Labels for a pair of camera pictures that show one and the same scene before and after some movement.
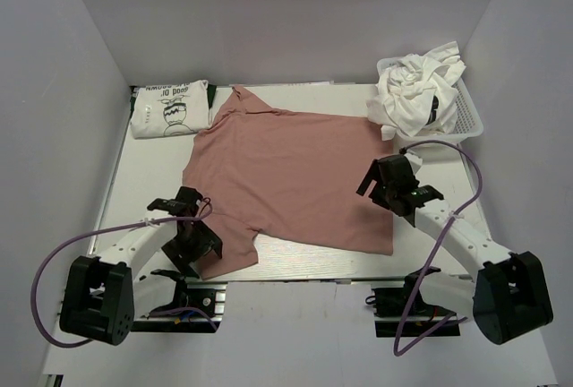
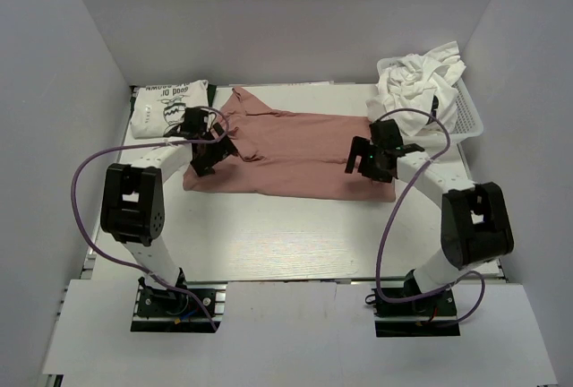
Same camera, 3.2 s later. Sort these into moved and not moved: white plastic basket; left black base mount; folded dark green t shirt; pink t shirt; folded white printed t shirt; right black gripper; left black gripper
Moved: pink t shirt; right black gripper; left black gripper
Not moved: white plastic basket; folded white printed t shirt; folded dark green t shirt; left black base mount
